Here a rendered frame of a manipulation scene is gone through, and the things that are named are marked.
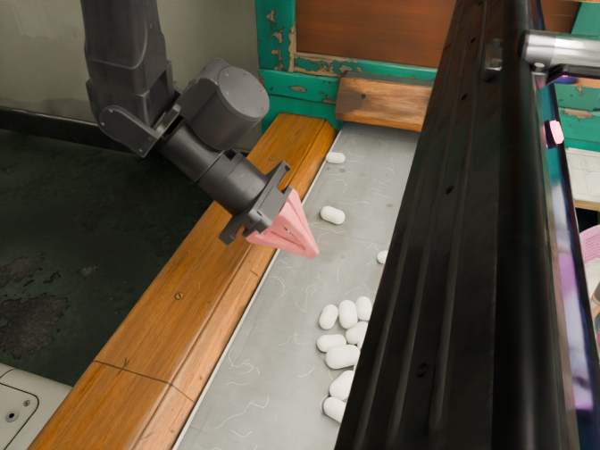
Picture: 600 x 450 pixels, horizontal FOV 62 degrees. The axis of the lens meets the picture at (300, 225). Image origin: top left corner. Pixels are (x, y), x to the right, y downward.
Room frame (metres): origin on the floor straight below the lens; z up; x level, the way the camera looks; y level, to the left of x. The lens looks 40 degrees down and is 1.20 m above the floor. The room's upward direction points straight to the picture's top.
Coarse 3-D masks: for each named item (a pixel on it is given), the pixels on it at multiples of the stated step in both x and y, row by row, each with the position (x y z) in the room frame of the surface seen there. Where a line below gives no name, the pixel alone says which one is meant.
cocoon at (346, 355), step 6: (336, 348) 0.33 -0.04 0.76; (342, 348) 0.32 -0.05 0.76; (348, 348) 0.32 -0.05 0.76; (354, 348) 0.33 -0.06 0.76; (330, 354) 0.32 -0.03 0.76; (336, 354) 0.32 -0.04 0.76; (342, 354) 0.32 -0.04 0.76; (348, 354) 0.32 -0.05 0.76; (354, 354) 0.32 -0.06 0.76; (330, 360) 0.31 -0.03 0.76; (336, 360) 0.31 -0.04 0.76; (342, 360) 0.31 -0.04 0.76; (348, 360) 0.31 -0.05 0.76; (354, 360) 0.32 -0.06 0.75; (330, 366) 0.31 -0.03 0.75; (336, 366) 0.31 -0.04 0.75; (342, 366) 0.31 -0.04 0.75
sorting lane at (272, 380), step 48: (336, 144) 0.78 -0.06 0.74; (384, 144) 0.78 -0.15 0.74; (336, 192) 0.64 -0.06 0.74; (384, 192) 0.64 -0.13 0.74; (336, 240) 0.52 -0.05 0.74; (384, 240) 0.52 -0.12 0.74; (288, 288) 0.43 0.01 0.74; (336, 288) 0.43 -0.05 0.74; (240, 336) 0.36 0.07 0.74; (288, 336) 0.36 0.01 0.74; (240, 384) 0.30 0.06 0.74; (288, 384) 0.30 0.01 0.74; (192, 432) 0.24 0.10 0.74; (240, 432) 0.24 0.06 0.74; (288, 432) 0.24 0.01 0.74; (336, 432) 0.24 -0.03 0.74
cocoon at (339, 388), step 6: (348, 372) 0.30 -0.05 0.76; (342, 378) 0.29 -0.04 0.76; (348, 378) 0.29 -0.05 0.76; (336, 384) 0.28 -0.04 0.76; (342, 384) 0.28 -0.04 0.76; (348, 384) 0.28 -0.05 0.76; (330, 390) 0.28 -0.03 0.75; (336, 390) 0.28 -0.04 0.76; (342, 390) 0.28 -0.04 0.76; (348, 390) 0.28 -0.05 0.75; (336, 396) 0.27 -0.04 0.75; (342, 396) 0.27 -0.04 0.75
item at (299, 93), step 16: (272, 80) 0.87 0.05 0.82; (288, 80) 0.86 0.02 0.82; (304, 80) 0.85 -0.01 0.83; (320, 80) 0.84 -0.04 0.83; (336, 80) 0.84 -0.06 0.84; (272, 96) 0.87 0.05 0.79; (288, 96) 0.86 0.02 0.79; (304, 96) 0.85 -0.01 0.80; (320, 96) 0.84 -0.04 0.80; (336, 96) 0.83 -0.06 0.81; (272, 112) 0.87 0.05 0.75; (304, 112) 0.85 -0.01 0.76; (320, 112) 0.85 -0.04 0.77; (560, 112) 0.72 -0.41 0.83; (576, 112) 0.72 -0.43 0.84; (592, 112) 0.71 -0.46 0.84; (336, 128) 0.84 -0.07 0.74; (352, 128) 0.84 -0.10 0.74; (368, 128) 0.84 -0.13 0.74; (384, 128) 0.84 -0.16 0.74; (576, 128) 0.71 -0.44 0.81; (592, 128) 0.71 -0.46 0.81; (576, 144) 0.71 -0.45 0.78; (592, 144) 0.71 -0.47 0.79
